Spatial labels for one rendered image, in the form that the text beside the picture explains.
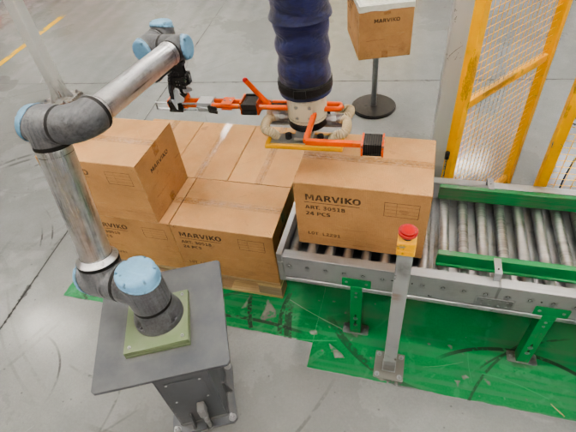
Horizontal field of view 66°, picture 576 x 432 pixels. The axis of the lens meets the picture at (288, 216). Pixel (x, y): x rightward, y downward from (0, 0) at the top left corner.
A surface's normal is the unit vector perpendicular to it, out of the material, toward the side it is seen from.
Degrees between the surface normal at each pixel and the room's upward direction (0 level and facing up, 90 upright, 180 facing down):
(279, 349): 0
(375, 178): 0
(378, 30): 90
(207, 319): 0
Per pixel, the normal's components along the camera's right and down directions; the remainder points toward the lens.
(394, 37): 0.05, 0.70
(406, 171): -0.09, -0.71
